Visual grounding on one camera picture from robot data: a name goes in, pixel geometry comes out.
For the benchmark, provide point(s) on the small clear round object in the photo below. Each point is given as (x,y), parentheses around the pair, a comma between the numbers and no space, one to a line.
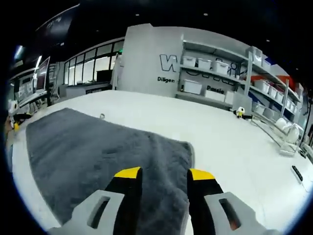
(102,116)

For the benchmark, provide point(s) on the black framed window wall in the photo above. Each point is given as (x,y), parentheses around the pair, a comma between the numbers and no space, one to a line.
(88,66)

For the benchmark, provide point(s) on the rows of white storage bins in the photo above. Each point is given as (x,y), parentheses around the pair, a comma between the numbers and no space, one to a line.
(221,66)

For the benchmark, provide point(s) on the black remote control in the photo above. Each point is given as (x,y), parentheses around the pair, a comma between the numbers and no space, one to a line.
(297,173)

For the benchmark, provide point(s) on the grey towel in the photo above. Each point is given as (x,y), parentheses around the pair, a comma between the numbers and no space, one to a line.
(85,151)

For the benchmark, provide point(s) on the grey metal shelving unit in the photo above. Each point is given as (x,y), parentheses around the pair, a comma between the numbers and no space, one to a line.
(248,73)

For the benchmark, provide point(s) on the computer monitor with purple screen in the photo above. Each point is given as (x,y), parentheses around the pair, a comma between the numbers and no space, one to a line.
(42,76)

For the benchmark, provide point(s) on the hanging dark display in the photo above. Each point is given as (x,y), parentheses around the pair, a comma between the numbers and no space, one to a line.
(56,24)

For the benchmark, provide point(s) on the person's left hand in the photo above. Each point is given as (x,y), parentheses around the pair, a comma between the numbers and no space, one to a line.
(9,126)

